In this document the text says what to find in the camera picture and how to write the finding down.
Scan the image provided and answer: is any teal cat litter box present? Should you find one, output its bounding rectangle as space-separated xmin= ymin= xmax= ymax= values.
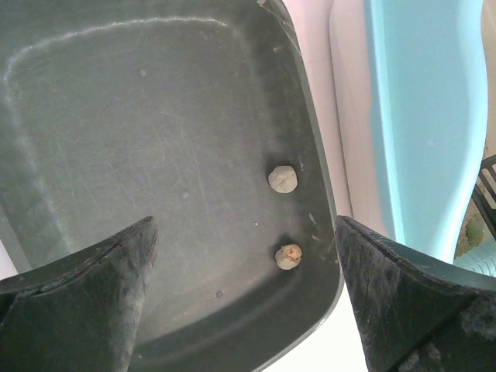
xmin=364 ymin=1 xmax=488 ymax=264

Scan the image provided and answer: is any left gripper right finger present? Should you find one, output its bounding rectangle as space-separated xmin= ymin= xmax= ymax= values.
xmin=335 ymin=216 xmax=495 ymax=371

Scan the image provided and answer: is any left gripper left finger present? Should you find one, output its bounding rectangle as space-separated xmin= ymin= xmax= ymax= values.
xmin=1 ymin=216 xmax=157 ymax=371

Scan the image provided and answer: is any dark grey plastic bin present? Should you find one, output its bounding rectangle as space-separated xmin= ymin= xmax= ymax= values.
xmin=1 ymin=1 xmax=343 ymax=371

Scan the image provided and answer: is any grey litter clump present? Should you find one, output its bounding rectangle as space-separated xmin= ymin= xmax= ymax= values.
xmin=274 ymin=244 xmax=302 ymax=270
xmin=267 ymin=165 xmax=298 ymax=194

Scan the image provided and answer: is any black litter scoop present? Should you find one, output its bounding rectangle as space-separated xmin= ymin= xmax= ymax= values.
xmin=477 ymin=155 xmax=495 ymax=211

